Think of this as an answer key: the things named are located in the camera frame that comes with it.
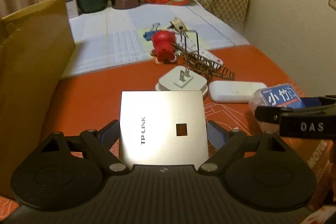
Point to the blue binder clip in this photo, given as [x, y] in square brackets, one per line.
[148, 34]

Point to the open cardboard box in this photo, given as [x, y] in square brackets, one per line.
[36, 45]

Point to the red toy figure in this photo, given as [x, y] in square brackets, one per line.
[163, 47]

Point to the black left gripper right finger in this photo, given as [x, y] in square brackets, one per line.
[261, 171]

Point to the white power adapter plug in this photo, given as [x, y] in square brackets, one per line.
[181, 78]

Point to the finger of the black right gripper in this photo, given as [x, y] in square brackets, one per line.
[322, 101]

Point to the blue toothpick box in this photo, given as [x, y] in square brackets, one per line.
[282, 95]

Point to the white remote control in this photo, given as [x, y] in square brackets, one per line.
[202, 52]

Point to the metal wire rack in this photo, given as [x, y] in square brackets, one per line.
[200, 64]

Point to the blue checked tablecloth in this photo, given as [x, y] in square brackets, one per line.
[112, 38]

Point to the silver TP-Link router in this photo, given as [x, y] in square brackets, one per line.
[163, 128]

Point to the white rectangular device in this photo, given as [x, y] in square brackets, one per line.
[223, 91]

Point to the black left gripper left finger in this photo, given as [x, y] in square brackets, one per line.
[66, 171]

